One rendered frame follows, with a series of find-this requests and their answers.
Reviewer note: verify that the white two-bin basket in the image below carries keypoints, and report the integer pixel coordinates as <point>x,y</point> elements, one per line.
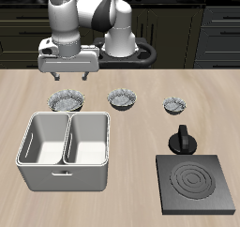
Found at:
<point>64,152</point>

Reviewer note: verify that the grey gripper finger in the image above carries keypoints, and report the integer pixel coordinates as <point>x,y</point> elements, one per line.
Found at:
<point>84,76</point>
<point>56,76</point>

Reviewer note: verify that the dark kitchen cupboards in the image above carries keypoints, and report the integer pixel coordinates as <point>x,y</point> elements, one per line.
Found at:
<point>193,33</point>

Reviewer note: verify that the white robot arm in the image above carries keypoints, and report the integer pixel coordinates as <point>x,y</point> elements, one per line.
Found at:
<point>93,12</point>

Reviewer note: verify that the small grey fluted bowl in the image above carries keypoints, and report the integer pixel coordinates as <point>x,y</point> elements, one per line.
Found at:
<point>174,105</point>

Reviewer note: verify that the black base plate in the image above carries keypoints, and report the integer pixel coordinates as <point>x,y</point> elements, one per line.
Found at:
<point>146,54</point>

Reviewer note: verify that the dark grey stove plate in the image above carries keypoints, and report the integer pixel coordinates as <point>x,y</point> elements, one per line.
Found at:
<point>193,184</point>

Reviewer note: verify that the round black stove knob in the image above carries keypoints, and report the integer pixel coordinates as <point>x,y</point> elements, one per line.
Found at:
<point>182,140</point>

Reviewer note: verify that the large grey fluted bowl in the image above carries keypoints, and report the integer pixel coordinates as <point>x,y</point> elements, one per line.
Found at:
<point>66,100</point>

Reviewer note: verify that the medium grey fluted bowl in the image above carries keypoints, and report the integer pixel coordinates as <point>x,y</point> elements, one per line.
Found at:
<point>122,98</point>

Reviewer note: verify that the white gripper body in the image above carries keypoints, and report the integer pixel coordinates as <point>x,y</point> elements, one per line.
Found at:
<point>68,62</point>

